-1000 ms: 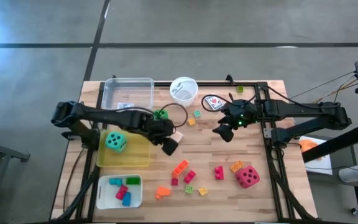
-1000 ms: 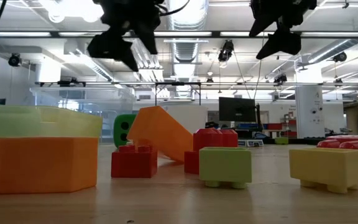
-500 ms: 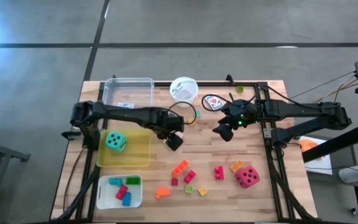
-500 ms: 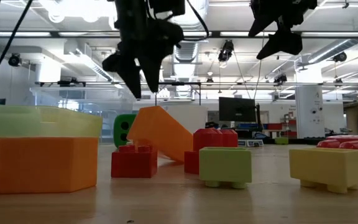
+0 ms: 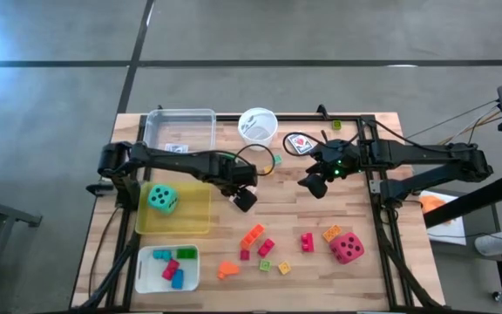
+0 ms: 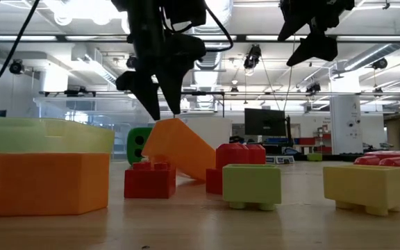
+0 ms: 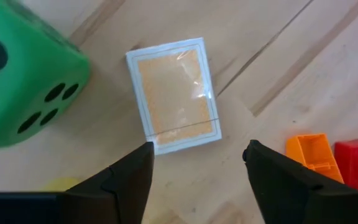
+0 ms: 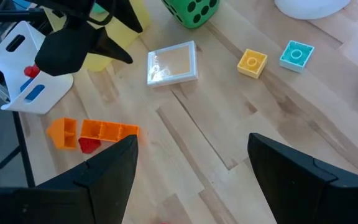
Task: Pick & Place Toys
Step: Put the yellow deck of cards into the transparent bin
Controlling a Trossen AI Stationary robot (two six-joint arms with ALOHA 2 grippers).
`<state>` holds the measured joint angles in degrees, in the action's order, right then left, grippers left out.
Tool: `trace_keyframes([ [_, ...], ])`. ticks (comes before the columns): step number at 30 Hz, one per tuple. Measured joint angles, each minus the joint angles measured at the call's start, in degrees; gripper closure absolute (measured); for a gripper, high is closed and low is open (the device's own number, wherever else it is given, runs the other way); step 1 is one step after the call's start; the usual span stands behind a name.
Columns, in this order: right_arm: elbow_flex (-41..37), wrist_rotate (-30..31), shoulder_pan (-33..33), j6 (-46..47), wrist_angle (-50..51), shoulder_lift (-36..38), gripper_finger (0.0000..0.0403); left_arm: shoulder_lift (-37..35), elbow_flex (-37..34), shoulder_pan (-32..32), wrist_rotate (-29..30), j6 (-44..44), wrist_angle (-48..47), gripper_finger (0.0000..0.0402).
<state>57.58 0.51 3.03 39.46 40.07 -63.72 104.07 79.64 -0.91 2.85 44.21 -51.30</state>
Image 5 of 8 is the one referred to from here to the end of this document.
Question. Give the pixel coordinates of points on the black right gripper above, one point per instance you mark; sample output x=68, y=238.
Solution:
x=338, y=159

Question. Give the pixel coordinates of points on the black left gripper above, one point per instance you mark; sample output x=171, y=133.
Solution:
x=233, y=172

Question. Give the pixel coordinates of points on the long orange toy brick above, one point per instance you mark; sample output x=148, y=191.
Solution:
x=252, y=236

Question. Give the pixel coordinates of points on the yellow-orange toy brick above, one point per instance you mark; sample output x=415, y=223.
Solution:
x=332, y=233

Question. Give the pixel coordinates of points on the red two-stud toy brick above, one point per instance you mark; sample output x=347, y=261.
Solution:
x=266, y=247
x=170, y=269
x=307, y=242

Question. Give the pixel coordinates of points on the small light green toy brick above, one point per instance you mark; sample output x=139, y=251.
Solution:
x=265, y=265
x=337, y=125

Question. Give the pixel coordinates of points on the red foam die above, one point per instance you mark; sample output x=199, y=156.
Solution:
x=347, y=247

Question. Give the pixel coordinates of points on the small yellow toy brick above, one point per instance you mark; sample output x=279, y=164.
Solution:
x=284, y=268
x=268, y=171

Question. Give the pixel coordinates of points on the teal foam die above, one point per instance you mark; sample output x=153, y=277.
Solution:
x=163, y=199

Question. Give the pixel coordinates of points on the blue white playing card box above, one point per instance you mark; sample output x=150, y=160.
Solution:
x=176, y=147

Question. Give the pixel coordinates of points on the teal toy brick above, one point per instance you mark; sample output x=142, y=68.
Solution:
x=162, y=254

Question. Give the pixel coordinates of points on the blue toy brick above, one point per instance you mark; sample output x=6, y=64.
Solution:
x=178, y=279

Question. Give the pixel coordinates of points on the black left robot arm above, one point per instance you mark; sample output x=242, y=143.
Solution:
x=168, y=157

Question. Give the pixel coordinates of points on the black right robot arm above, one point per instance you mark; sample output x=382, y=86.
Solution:
x=416, y=150

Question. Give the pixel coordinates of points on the playing card box with heart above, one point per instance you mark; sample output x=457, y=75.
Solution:
x=300, y=144

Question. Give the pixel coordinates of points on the small red toy brick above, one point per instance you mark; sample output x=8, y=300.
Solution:
x=245, y=255

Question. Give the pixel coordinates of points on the yellow translucent plastic tray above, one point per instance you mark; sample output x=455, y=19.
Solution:
x=190, y=216

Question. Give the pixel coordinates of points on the white translucent plastic cup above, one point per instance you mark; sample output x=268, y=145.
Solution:
x=257, y=135

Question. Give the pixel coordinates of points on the orange wedge toy brick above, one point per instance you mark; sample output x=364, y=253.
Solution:
x=228, y=269

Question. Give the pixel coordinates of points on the clear plastic container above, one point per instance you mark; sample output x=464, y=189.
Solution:
x=177, y=126

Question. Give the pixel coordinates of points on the orange object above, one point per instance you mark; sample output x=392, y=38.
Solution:
x=434, y=203

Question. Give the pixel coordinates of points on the white plastic bin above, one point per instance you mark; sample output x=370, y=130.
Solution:
x=151, y=279

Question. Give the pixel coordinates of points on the white paper sheet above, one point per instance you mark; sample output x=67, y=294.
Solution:
x=451, y=231

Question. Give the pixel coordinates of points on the black diagonal bar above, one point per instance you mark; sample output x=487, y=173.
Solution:
x=473, y=200

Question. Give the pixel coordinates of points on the black caster wheel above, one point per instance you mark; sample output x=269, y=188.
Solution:
x=500, y=298

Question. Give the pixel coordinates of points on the grey metal bracket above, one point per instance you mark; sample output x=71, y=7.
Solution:
x=375, y=186

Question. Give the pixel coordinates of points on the black aluminium table frame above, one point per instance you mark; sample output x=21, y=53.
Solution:
x=351, y=118

